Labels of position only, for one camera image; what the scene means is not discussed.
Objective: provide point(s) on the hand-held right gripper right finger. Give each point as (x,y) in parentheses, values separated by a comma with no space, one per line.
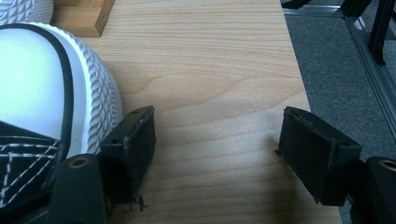
(317,155)

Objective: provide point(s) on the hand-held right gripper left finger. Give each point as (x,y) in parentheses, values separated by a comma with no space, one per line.
(130,155)

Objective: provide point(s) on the black and white sneaker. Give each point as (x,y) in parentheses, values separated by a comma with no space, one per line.
(37,87)
(21,9)

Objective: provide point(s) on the wooden shoe rack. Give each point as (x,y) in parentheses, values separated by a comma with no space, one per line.
(84,15)

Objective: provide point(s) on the black metal stand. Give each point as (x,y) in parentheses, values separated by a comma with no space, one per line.
(381,31)

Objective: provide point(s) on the metal floor rail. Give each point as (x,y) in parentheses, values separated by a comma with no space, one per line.
(373,71)

